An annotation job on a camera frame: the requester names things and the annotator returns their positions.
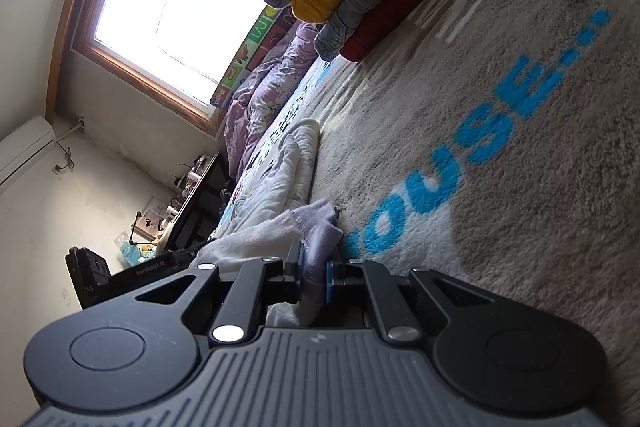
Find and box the picture card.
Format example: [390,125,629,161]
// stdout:
[139,199,171,240]

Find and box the grey plush printed blanket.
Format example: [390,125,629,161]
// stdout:
[310,0,640,427]

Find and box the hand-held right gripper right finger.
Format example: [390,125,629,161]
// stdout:
[325,259,483,343]

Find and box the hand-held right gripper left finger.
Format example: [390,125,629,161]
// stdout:
[132,241,306,345]

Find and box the wooden framed window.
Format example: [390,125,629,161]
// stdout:
[45,0,301,132]

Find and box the purple floral quilt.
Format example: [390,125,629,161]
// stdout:
[222,19,331,178]

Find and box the white air conditioner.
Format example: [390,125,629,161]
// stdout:
[0,116,56,188]

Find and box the black power cable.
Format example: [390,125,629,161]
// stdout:
[55,117,86,172]

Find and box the folded red sweater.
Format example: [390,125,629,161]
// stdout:
[340,0,448,62]

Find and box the white printed garment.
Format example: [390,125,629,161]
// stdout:
[202,119,346,328]

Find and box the dark bedside table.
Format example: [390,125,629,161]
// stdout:
[165,152,231,253]

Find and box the white box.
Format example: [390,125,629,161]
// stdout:
[187,157,208,188]

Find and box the printed white bed sheet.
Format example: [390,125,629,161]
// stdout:
[215,57,336,238]

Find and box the colourful foam play mat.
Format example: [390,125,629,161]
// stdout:
[210,4,301,110]

